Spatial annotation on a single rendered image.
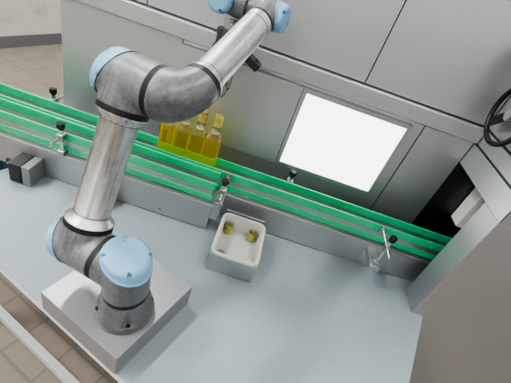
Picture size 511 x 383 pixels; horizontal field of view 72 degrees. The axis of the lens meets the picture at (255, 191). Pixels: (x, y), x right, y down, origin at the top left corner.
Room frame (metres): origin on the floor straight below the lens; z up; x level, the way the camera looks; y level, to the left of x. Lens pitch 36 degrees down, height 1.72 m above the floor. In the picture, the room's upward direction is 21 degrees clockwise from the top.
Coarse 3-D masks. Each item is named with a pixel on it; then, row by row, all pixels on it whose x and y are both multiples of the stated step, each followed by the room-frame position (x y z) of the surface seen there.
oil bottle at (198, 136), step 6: (192, 132) 1.11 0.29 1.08; (198, 132) 1.11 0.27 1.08; (204, 132) 1.12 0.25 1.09; (192, 138) 1.11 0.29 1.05; (198, 138) 1.11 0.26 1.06; (204, 138) 1.11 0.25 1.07; (192, 144) 1.11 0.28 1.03; (198, 144) 1.11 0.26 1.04; (192, 150) 1.11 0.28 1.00; (198, 150) 1.11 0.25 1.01; (186, 156) 1.11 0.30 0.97; (192, 156) 1.11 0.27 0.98; (198, 156) 1.11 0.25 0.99
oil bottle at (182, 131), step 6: (180, 126) 1.11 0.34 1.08; (186, 126) 1.11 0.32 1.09; (192, 126) 1.15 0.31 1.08; (180, 132) 1.11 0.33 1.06; (186, 132) 1.11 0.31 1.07; (174, 138) 1.11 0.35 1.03; (180, 138) 1.11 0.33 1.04; (186, 138) 1.11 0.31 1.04; (174, 144) 1.10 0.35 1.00; (180, 144) 1.11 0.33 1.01; (186, 144) 1.11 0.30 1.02; (174, 150) 1.11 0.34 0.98; (180, 150) 1.11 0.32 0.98; (186, 150) 1.12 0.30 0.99
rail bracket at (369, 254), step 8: (384, 232) 1.11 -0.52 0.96; (384, 240) 1.07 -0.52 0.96; (392, 240) 1.02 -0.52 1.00; (368, 248) 1.11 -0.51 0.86; (384, 248) 1.02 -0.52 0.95; (360, 256) 1.12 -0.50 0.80; (368, 256) 1.06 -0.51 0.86; (376, 256) 1.08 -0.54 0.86; (368, 264) 1.03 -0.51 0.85; (376, 264) 1.02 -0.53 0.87
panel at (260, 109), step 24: (192, 48) 1.25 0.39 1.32; (240, 72) 1.26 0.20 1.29; (264, 72) 1.28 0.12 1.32; (240, 96) 1.27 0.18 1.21; (264, 96) 1.27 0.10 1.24; (288, 96) 1.27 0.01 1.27; (192, 120) 1.26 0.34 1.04; (240, 120) 1.27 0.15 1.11; (264, 120) 1.27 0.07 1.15; (288, 120) 1.28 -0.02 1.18; (384, 120) 1.29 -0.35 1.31; (240, 144) 1.27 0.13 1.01; (264, 144) 1.27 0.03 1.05; (384, 168) 1.30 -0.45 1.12; (360, 192) 1.30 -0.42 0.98
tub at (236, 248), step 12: (228, 216) 1.02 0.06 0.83; (240, 228) 1.03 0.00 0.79; (252, 228) 1.03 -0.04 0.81; (264, 228) 1.02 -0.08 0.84; (216, 240) 0.87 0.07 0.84; (228, 240) 0.96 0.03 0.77; (240, 240) 0.99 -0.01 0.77; (216, 252) 0.82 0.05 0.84; (228, 252) 0.90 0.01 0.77; (240, 252) 0.93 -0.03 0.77; (252, 252) 0.95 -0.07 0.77; (252, 264) 0.82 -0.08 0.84
